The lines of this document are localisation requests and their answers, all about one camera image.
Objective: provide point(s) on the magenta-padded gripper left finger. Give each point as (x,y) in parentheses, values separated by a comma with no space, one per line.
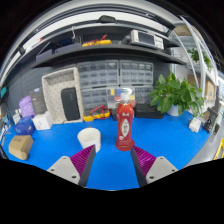
(63,168)

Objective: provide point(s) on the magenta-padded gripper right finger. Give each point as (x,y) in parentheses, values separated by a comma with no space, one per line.
(160,168)

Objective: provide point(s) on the red drink bottle white cap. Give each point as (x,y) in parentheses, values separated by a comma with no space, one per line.
(125,125)

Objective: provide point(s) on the white cup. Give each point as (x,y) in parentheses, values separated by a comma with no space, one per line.
(89,140)

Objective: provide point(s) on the brown cardboard box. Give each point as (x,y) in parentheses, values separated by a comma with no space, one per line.
(20,147)

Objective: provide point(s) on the white carton box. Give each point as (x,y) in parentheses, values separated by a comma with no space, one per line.
(42,122)

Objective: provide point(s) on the white power adapter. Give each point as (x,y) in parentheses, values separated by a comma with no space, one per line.
(195,125)

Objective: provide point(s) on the flat black case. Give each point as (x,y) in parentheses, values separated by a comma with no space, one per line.
(148,112)

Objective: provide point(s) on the yellow multimeter with leads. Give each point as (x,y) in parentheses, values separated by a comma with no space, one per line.
(98,115)

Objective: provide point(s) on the black rounded speaker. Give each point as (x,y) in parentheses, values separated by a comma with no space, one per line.
(70,104)

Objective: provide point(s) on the black box with white label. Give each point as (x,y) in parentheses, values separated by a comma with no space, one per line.
(113,115)

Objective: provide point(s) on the dark grey upright carton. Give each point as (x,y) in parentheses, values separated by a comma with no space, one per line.
(37,101)

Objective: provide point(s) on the purple plastic bag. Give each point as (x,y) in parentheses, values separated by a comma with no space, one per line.
(26,106)

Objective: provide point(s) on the green potted plant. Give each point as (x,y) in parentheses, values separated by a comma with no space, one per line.
(173,95)

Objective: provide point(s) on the narrow grey drawer cabinet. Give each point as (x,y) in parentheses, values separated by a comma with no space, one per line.
(144,95)

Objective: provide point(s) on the small grey drawer cabinet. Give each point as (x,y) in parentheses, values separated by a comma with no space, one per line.
(94,98)

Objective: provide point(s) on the clear box with colourful parts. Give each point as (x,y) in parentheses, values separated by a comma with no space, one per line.
(113,96)

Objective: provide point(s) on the wide grey drawer cabinet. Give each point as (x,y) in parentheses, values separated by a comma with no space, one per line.
(98,74)

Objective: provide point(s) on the white rack shelf unit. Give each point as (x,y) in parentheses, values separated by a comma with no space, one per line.
(201,66)

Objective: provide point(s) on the dark wall shelf unit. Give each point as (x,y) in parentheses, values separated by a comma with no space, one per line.
(106,50)

